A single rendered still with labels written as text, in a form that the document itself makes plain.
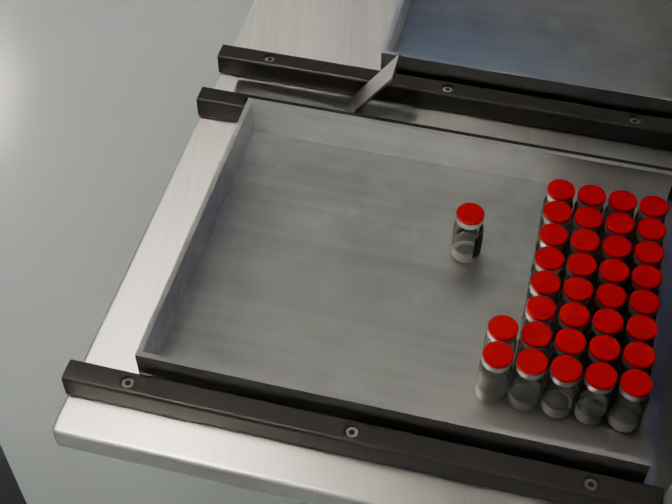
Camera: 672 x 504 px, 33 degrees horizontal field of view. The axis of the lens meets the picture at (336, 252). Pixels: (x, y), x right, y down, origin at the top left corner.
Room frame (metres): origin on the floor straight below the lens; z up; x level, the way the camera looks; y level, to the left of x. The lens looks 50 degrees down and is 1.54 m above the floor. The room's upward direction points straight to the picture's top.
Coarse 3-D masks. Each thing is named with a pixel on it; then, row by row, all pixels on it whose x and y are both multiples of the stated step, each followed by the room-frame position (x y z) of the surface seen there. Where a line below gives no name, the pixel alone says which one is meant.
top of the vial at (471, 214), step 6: (462, 204) 0.55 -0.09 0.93; (468, 204) 0.55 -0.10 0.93; (474, 204) 0.55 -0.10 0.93; (462, 210) 0.55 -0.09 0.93; (468, 210) 0.55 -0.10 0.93; (474, 210) 0.55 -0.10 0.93; (480, 210) 0.55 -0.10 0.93; (456, 216) 0.55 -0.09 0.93; (462, 216) 0.54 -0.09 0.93; (468, 216) 0.54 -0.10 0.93; (474, 216) 0.54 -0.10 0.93; (480, 216) 0.54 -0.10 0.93; (462, 222) 0.54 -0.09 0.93; (468, 222) 0.54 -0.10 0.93; (474, 222) 0.54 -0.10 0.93; (480, 222) 0.54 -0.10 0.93
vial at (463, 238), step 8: (456, 224) 0.55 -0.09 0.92; (464, 224) 0.54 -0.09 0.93; (480, 224) 0.54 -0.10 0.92; (456, 232) 0.54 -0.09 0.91; (464, 232) 0.54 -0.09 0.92; (472, 232) 0.54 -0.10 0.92; (480, 232) 0.54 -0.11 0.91; (456, 240) 0.54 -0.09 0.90; (464, 240) 0.54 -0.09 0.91; (472, 240) 0.54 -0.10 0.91; (456, 248) 0.54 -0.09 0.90; (464, 248) 0.54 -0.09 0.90; (472, 248) 0.54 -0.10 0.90; (456, 256) 0.54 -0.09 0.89; (464, 256) 0.54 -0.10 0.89; (472, 256) 0.54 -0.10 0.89
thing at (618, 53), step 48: (432, 0) 0.85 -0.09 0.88; (480, 0) 0.85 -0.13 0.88; (528, 0) 0.85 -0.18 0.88; (576, 0) 0.85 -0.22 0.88; (624, 0) 0.85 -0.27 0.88; (384, 48) 0.74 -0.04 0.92; (432, 48) 0.78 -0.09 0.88; (480, 48) 0.78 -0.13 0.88; (528, 48) 0.78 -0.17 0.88; (576, 48) 0.78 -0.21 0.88; (624, 48) 0.78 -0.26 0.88; (576, 96) 0.70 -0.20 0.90; (624, 96) 0.69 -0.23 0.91
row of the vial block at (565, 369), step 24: (600, 192) 0.57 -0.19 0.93; (576, 216) 0.54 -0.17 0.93; (600, 216) 0.54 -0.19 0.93; (576, 240) 0.52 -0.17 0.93; (576, 264) 0.50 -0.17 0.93; (576, 288) 0.48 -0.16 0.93; (576, 312) 0.46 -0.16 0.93; (552, 336) 0.46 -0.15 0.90; (576, 336) 0.44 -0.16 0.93; (552, 360) 0.43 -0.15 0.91; (576, 360) 0.42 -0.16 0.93; (552, 384) 0.41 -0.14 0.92; (576, 384) 0.41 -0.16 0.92; (552, 408) 0.40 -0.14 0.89
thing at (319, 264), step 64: (256, 128) 0.68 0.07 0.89; (320, 128) 0.66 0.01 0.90; (384, 128) 0.65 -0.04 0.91; (256, 192) 0.61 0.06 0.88; (320, 192) 0.61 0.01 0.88; (384, 192) 0.61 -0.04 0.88; (448, 192) 0.61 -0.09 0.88; (512, 192) 0.61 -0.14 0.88; (576, 192) 0.61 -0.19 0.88; (640, 192) 0.60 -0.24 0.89; (192, 256) 0.53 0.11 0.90; (256, 256) 0.54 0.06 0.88; (320, 256) 0.54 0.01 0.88; (384, 256) 0.54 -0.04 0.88; (448, 256) 0.54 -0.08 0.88; (512, 256) 0.54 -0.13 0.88; (192, 320) 0.48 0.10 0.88; (256, 320) 0.48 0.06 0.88; (320, 320) 0.48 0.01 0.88; (384, 320) 0.48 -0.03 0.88; (448, 320) 0.48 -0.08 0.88; (192, 384) 0.42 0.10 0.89; (256, 384) 0.41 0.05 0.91; (320, 384) 0.43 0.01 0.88; (384, 384) 0.43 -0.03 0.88; (448, 384) 0.43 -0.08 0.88; (512, 448) 0.37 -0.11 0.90; (576, 448) 0.36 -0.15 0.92; (640, 448) 0.38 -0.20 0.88
